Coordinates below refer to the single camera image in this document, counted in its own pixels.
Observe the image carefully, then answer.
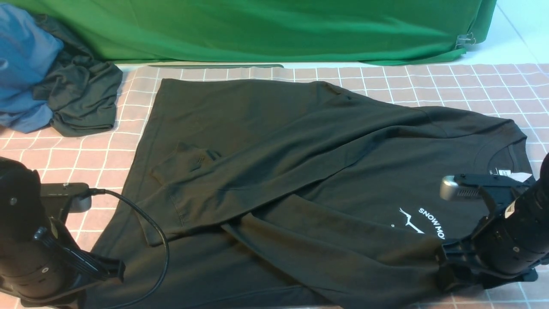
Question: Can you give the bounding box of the crumpled dark gray garment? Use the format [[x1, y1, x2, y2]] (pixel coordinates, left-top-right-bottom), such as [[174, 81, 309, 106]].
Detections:
[[33, 14, 123, 137]]

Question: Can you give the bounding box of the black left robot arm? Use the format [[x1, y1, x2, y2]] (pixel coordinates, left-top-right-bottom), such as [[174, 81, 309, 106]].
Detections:
[[0, 158, 125, 309]]

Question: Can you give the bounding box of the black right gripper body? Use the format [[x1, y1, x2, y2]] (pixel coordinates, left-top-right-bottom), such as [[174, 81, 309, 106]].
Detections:
[[472, 210, 548, 277]]

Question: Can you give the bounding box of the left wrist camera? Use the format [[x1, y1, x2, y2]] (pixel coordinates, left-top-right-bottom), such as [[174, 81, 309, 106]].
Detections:
[[40, 182, 92, 215]]

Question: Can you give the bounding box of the metal binder clip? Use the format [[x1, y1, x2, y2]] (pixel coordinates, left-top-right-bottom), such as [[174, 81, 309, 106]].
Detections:
[[455, 33, 477, 49]]

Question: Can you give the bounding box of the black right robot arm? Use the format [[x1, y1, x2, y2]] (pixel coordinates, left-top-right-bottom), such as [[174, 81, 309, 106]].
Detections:
[[435, 157, 549, 293]]

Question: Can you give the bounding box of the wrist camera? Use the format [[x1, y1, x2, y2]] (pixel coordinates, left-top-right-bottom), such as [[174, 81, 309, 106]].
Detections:
[[40, 182, 92, 215], [439, 173, 535, 201]]

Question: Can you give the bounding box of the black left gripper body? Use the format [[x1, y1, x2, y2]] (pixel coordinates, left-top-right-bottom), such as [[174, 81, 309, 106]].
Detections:
[[1, 219, 99, 299]]

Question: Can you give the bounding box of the blue garment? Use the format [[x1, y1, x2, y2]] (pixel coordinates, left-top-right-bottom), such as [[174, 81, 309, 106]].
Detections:
[[0, 3, 63, 133]]

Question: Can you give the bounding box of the green backdrop cloth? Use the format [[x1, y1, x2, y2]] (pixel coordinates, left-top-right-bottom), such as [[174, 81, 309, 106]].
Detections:
[[10, 0, 496, 65]]

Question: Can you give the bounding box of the dark gray long-sleeve shirt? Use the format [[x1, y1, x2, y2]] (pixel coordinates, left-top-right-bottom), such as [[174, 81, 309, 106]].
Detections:
[[84, 79, 534, 309]]

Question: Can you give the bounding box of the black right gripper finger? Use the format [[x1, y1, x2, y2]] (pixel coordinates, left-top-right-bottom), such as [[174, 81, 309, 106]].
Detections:
[[440, 240, 483, 267], [437, 265, 539, 293]]

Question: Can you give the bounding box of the pink grid tablecloth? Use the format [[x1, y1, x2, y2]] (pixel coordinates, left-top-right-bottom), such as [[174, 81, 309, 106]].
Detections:
[[1, 64, 548, 309]]

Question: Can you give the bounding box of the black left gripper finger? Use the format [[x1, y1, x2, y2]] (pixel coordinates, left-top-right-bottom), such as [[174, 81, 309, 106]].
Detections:
[[0, 279, 86, 309], [84, 255, 126, 284]]

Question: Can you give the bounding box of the black left camera cable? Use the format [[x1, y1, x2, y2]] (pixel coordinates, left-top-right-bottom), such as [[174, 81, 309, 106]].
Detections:
[[86, 188, 170, 309]]

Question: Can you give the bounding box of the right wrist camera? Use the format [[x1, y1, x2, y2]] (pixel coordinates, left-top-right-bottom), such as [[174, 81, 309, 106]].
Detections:
[[439, 173, 535, 201]]

